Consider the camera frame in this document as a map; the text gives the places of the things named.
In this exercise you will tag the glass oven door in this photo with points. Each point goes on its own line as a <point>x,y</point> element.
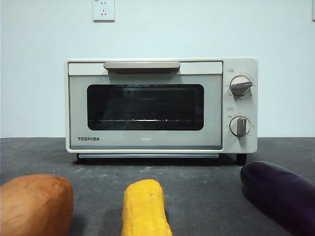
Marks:
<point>78,110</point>

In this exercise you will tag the purple eggplant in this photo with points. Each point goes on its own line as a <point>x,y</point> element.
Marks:
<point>280,194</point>

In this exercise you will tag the white Toshiba toaster oven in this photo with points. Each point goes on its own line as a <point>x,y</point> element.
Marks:
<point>240,66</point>

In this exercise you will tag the silver crumb tray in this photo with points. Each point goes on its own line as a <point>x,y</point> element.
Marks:
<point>147,156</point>

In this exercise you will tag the beige timer knob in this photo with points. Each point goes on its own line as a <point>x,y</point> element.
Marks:
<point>240,126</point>

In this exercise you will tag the beige temperature knob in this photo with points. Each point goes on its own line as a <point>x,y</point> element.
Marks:
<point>240,86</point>

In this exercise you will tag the yellow corn cob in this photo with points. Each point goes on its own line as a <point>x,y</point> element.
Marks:
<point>145,206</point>

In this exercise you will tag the brown sweet potato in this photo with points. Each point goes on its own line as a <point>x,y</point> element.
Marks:
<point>34,206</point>

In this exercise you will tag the white wall socket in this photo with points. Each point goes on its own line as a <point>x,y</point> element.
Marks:
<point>103,11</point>

